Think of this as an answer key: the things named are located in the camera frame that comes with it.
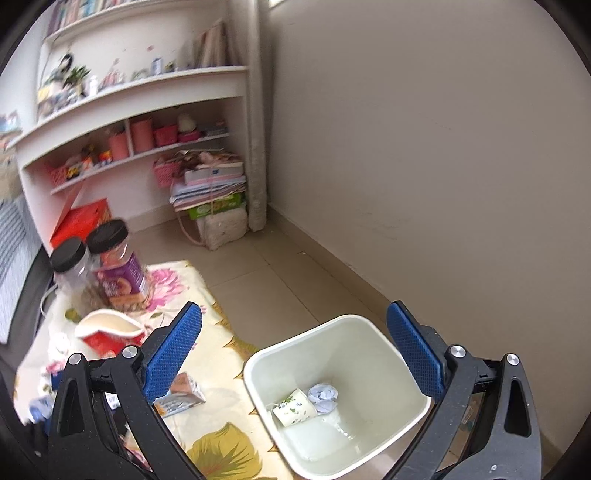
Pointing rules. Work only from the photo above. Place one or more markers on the plush doll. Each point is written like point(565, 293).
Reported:
point(61, 69)

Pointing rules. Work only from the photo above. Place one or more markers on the short pink canister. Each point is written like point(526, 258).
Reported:
point(119, 146)

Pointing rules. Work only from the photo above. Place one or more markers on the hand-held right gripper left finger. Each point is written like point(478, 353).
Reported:
point(173, 350)

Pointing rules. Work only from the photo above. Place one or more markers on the white plastic trash bin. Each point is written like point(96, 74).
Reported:
point(351, 350)

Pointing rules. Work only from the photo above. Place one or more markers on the red cardboard box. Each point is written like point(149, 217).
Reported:
point(81, 221)

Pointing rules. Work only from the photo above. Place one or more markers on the clear jar with black lid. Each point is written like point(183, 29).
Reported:
point(71, 272)

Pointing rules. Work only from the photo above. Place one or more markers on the small pink basket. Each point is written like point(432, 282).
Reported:
point(165, 136)

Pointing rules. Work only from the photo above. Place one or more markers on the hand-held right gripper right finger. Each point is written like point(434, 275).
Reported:
point(415, 350)

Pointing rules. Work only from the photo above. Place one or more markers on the floral printed blanket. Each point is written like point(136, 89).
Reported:
point(221, 360)

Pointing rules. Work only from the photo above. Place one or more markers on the crumpled white paper ball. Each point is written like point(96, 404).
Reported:
point(323, 394)

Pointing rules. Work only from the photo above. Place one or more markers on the small flattened drink carton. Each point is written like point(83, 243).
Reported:
point(184, 392)

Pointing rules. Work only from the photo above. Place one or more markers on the white fluffy cushion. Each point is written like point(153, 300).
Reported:
point(221, 230)

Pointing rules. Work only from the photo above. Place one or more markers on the red instant noodle bowl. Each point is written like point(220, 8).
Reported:
point(108, 323)

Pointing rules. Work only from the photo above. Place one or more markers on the white leaf-print paper cup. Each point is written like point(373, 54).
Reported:
point(295, 408)

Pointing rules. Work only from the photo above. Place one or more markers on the tall pink canister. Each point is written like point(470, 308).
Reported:
point(142, 134)

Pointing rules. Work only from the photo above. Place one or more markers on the row of shelf books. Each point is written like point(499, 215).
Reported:
point(87, 11)

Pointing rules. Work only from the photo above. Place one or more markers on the green cardboard box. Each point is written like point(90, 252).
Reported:
point(217, 207)

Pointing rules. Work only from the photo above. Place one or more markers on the red mesh basket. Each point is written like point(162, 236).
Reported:
point(59, 175)

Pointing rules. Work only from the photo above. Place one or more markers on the grey striped quilt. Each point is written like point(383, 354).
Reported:
point(16, 267)

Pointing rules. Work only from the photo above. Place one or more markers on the white wall shelf unit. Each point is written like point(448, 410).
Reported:
point(184, 87)

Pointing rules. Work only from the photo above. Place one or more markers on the leaning upright books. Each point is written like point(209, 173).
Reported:
point(214, 46)

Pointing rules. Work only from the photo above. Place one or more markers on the purple-label jar with black lid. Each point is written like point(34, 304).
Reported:
point(122, 277)

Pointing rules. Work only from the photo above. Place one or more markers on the pink woven basket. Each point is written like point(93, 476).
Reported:
point(165, 174)

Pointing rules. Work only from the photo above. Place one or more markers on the small green plant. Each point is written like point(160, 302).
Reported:
point(79, 74)

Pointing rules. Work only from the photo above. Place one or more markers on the stack of books and papers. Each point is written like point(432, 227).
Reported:
point(212, 182)

